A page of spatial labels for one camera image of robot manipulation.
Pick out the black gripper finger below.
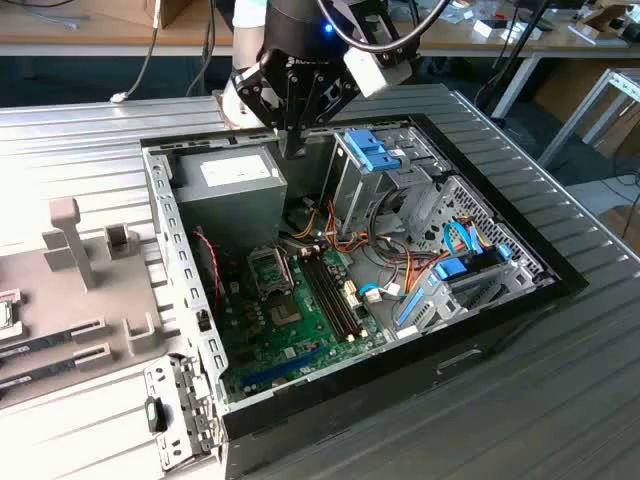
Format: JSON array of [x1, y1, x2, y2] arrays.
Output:
[[294, 67, 362, 160], [235, 62, 296, 160]]

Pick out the CPU socket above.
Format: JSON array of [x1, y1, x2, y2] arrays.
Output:
[[264, 294, 307, 332]]

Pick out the blue plastic drive latch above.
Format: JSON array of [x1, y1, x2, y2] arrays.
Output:
[[344, 128, 402, 172]]

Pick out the grey metal drive cage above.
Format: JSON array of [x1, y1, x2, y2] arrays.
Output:
[[319, 127, 451, 244]]

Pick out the grey power supply unit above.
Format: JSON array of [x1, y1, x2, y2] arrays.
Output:
[[169, 146, 290, 251]]

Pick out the brown cardboard box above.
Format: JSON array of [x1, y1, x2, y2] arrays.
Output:
[[82, 0, 194, 29]]

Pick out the small white box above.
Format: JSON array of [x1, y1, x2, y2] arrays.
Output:
[[473, 18, 507, 40]]

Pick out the black RAM slot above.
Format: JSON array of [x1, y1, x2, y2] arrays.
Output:
[[299, 258, 350, 345], [305, 256, 355, 343], [311, 255, 360, 340], [317, 253, 366, 337]]

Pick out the blue disk carrier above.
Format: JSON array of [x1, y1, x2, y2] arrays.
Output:
[[432, 256, 470, 282]]

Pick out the wooden desk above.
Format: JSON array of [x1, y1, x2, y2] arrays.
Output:
[[414, 0, 640, 120], [0, 0, 236, 57]]

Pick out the grey metal disk cage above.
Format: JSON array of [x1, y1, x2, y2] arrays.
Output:
[[394, 259, 554, 337]]

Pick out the green motherboard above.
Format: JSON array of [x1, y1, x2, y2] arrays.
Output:
[[212, 247, 392, 404]]

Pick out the grey plastic parts rack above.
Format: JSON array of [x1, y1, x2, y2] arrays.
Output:
[[0, 197, 182, 409]]

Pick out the open cardboard box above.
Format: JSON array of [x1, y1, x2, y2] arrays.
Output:
[[574, 0, 640, 44]]

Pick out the blue expansion slot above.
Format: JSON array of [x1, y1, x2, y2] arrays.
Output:
[[239, 347, 324, 389]]

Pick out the black open PC case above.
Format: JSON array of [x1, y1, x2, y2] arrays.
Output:
[[139, 112, 590, 480]]

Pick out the black teal case latch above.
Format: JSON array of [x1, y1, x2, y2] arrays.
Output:
[[144, 397, 169, 434]]

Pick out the long RAM stick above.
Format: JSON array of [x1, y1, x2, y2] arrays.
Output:
[[0, 329, 77, 359], [0, 358, 79, 390]]

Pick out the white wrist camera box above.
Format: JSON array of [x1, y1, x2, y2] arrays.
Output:
[[343, 46, 416, 100]]

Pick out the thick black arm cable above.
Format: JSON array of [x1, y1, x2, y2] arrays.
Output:
[[317, 0, 454, 54]]

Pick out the yellow black power wires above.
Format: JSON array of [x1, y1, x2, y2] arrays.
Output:
[[290, 207, 324, 241]]

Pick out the thin cable with white plug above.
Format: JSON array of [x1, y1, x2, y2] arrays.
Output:
[[108, 0, 162, 105]]

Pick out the orange wire bundle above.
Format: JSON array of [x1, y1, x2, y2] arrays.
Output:
[[324, 199, 451, 296]]

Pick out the blue SATA cable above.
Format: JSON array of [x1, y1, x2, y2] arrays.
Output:
[[442, 219, 485, 259]]

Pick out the twisted coloured fan wire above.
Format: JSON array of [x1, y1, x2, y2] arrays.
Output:
[[192, 228, 225, 315]]

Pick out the pale blue cable white connector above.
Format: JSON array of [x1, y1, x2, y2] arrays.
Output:
[[357, 282, 404, 305]]

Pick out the blue plastic rail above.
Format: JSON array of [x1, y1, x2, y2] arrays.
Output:
[[397, 287, 426, 327]]

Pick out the aluminium frame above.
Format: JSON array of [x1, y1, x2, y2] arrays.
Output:
[[537, 67, 640, 171]]

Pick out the grey rear slot bracket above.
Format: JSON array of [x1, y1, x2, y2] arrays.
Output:
[[143, 354, 224, 471]]

